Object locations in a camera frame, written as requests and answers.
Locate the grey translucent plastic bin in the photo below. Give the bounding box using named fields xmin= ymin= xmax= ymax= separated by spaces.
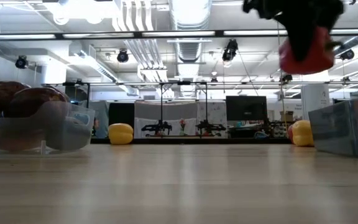
xmin=308 ymin=96 xmax=358 ymax=158

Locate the silver ceiling air duct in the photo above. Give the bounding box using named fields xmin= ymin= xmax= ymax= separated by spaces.
xmin=169 ymin=0 xmax=213 ymax=63

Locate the yellow bell pepper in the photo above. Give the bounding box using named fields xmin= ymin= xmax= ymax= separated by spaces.
xmin=291 ymin=119 xmax=315 ymax=147
xmin=108 ymin=123 xmax=134 ymax=146

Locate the black partition panel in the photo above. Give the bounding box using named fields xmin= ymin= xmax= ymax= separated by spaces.
xmin=108 ymin=102 xmax=135 ymax=128

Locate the black computer monitor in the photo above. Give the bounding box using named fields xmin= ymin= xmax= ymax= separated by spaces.
xmin=225 ymin=95 xmax=269 ymax=122

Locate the black overhead beam with lights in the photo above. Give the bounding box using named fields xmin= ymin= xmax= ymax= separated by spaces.
xmin=0 ymin=29 xmax=358 ymax=40

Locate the white partition panel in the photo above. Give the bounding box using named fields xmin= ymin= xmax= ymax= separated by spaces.
xmin=134 ymin=101 xmax=228 ymax=139

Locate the black aluminium table frame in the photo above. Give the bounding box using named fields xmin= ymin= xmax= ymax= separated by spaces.
xmin=90 ymin=138 xmax=291 ymax=145

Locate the background robot station frame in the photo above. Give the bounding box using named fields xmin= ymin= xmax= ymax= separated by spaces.
xmin=42 ymin=80 xmax=358 ymax=138

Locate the clear plastic bin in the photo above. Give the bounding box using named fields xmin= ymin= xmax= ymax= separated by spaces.
xmin=0 ymin=101 xmax=96 ymax=155

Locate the cardboard box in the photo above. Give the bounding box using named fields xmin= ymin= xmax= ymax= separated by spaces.
xmin=280 ymin=111 xmax=295 ymax=122

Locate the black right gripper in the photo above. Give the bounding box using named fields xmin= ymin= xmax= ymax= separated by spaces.
xmin=242 ymin=0 xmax=344 ymax=62

